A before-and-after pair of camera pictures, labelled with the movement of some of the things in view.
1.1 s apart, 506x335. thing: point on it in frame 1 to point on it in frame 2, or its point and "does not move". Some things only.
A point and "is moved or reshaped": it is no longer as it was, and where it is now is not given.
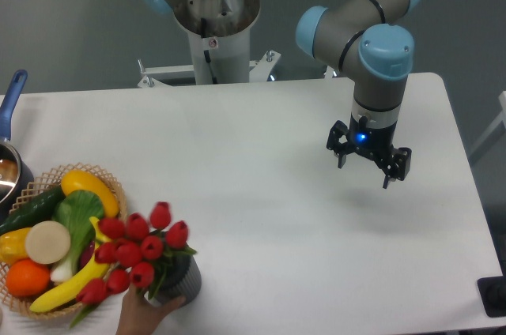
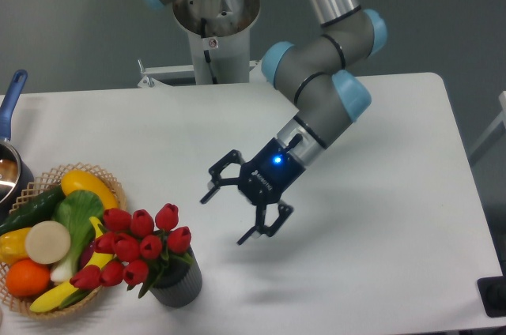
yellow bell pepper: [13, 246] does not move
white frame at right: [500, 118] does not move
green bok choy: [76, 209] does not move
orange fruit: [27, 278] does not move
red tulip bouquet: [139, 252] is moved or reshaped
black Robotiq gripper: [375, 142] to [262, 180]
